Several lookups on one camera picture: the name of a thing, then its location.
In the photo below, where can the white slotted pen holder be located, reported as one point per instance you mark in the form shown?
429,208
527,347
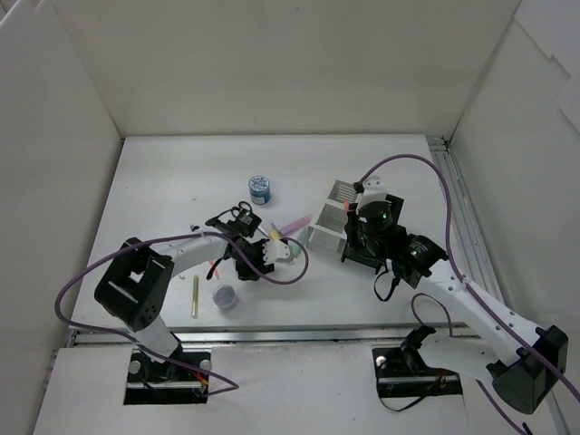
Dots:
326,230

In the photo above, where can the blue lidded jar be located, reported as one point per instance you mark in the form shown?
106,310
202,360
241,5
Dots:
259,188

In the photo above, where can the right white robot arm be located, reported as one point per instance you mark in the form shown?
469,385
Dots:
521,360

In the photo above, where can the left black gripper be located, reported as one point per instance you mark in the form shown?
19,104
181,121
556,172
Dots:
249,267

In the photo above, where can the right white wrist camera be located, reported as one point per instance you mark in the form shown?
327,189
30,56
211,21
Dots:
370,190

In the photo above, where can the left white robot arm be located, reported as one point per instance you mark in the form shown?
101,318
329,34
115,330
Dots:
134,286

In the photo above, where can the aluminium rail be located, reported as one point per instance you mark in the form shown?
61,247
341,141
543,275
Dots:
469,247
79,337

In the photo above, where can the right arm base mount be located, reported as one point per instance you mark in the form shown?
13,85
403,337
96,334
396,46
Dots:
403,380

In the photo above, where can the aluminium front rail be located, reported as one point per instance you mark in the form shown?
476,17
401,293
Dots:
79,337

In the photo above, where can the black handled scissors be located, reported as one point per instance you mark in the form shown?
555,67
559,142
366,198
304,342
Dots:
244,209

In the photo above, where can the small clear glitter jar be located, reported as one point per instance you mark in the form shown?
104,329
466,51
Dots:
225,298

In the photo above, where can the aluminium right rail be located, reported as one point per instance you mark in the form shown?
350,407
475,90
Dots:
469,247

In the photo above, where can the black slotted pen holder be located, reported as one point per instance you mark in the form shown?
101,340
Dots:
393,204

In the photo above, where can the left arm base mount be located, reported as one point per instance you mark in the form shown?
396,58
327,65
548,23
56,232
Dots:
162,383

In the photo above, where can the purple highlighter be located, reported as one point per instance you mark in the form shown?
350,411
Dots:
295,226

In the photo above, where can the green highlighter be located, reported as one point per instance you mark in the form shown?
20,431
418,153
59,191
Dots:
300,240

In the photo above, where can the orange neon pen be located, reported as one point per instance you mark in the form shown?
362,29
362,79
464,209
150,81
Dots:
216,272

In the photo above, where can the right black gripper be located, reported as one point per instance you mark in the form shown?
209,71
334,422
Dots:
354,233

